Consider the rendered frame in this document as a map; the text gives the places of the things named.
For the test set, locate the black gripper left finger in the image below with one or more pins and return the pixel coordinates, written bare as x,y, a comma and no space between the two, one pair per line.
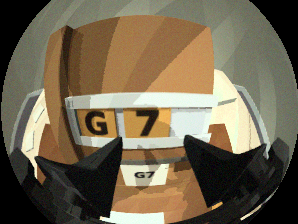
93,178

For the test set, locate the yellow tile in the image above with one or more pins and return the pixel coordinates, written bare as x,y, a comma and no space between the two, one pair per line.
147,123
97,122

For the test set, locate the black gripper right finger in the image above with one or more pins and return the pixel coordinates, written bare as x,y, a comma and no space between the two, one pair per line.
216,170

